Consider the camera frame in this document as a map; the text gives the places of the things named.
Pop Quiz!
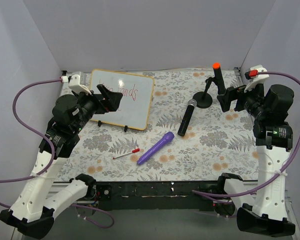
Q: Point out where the yellow framed whiteboard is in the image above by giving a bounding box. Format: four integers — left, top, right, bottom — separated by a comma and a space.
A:
89, 69, 155, 131

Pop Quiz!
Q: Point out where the red capped whiteboard marker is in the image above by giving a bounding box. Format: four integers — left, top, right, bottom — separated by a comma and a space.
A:
112, 151, 135, 160

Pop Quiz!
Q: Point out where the red marker cap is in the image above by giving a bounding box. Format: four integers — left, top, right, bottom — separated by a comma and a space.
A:
131, 148, 140, 153

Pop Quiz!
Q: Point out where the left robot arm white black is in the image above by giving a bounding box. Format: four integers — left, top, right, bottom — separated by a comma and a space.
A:
0, 84, 123, 240

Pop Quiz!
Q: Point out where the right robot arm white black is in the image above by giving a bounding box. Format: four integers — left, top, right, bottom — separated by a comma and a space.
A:
216, 84, 296, 238

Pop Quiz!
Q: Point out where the black microphone desk stand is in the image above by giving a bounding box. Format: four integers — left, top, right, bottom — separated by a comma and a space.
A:
193, 77, 214, 109

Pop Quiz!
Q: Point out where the black handheld microphone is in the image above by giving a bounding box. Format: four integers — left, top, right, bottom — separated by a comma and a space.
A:
177, 99, 197, 137

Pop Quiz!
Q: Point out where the floral patterned table mat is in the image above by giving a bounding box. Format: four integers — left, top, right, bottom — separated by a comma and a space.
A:
56, 69, 259, 182

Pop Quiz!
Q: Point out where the purple toy microphone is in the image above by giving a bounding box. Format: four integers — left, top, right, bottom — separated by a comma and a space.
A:
136, 131, 175, 166

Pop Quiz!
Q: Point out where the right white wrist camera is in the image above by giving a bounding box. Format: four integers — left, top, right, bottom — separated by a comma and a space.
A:
244, 64, 269, 93

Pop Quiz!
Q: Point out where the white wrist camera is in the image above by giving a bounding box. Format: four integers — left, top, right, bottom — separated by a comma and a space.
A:
244, 64, 269, 93
60, 71, 92, 95

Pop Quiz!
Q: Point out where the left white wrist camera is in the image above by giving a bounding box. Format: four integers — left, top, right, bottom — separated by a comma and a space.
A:
60, 71, 92, 95

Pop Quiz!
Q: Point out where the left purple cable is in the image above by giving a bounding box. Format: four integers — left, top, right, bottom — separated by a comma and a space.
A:
0, 76, 115, 229

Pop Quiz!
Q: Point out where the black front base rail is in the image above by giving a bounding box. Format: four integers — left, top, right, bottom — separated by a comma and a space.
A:
96, 180, 217, 211

